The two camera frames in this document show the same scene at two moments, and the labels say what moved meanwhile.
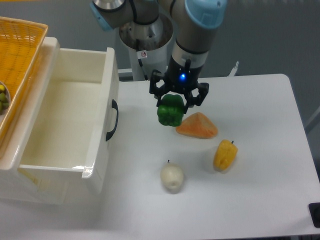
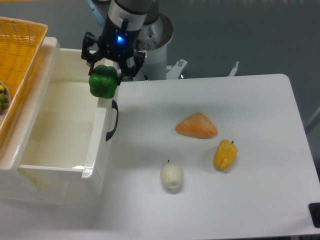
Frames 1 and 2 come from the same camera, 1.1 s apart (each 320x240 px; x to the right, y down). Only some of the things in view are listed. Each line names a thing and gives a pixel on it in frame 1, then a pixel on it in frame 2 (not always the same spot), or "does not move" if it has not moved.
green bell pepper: (171, 112) -> (103, 81)
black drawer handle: (110, 134) does not move
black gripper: (182, 79) -> (117, 41)
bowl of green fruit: (5, 98) does not move
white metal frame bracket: (233, 72) does not move
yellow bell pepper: (225, 154) does not move
